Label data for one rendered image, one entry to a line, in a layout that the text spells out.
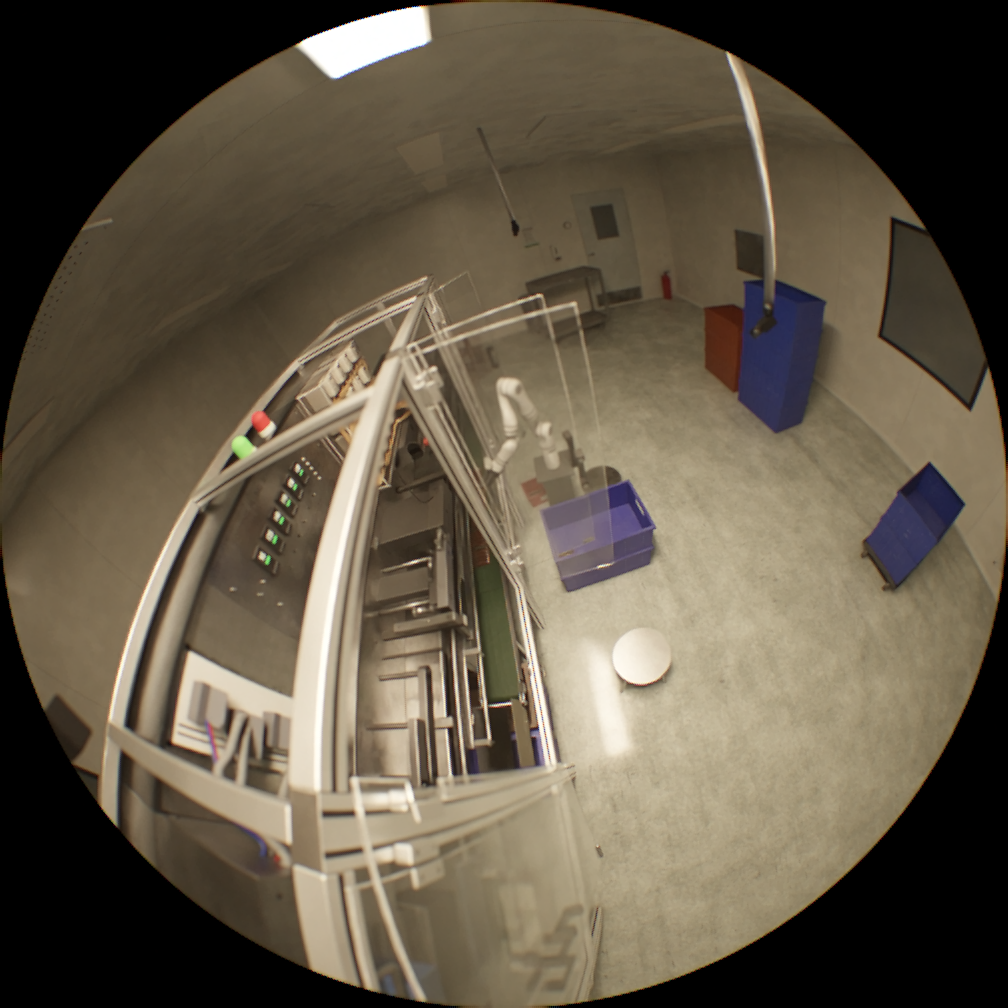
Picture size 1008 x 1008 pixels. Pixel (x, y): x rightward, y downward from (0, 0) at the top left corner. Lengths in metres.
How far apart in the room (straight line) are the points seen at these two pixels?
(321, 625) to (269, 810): 0.21
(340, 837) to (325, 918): 0.09
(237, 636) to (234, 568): 0.18
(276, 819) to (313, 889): 0.07
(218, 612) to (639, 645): 1.74
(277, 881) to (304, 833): 0.26
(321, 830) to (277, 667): 0.75
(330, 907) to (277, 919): 0.26
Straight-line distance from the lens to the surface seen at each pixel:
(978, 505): 3.92
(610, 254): 6.37
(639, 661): 1.82
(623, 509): 2.30
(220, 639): 0.94
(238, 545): 1.03
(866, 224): 4.06
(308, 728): 0.35
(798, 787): 2.31
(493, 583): 1.63
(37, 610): 3.55
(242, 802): 0.43
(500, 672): 1.48
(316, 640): 0.37
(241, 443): 1.16
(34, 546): 3.63
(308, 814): 0.35
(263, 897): 0.59
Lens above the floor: 2.02
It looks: 45 degrees down
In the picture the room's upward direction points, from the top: 25 degrees counter-clockwise
